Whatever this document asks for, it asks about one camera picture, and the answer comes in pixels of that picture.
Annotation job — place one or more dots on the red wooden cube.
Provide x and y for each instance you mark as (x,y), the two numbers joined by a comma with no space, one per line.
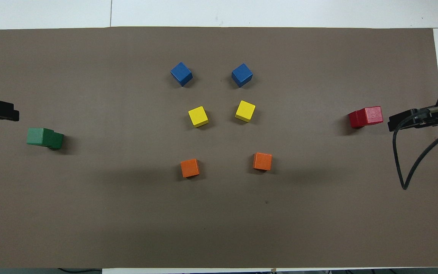
(373,115)
(356,120)

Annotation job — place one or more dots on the green wooden cube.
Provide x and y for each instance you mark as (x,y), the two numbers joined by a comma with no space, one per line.
(38,136)
(58,141)

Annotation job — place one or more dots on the orange wooden cube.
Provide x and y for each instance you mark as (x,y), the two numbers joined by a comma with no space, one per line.
(189,168)
(262,161)

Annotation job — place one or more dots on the yellow wooden cube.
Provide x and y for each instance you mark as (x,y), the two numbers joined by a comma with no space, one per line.
(245,111)
(198,116)

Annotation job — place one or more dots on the blue wooden cube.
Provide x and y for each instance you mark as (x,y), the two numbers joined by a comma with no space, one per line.
(242,75)
(181,74)

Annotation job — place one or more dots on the brown paper table mat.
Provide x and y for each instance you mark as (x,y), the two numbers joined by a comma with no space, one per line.
(219,228)

